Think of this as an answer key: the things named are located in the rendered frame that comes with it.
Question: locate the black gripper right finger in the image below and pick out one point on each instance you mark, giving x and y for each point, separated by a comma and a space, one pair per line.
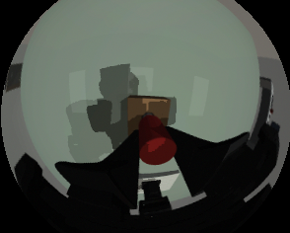
199, 160

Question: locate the brown wooden block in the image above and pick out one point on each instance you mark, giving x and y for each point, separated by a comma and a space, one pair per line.
140, 106

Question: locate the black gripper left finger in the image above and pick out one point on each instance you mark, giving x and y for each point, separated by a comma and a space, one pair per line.
117, 174

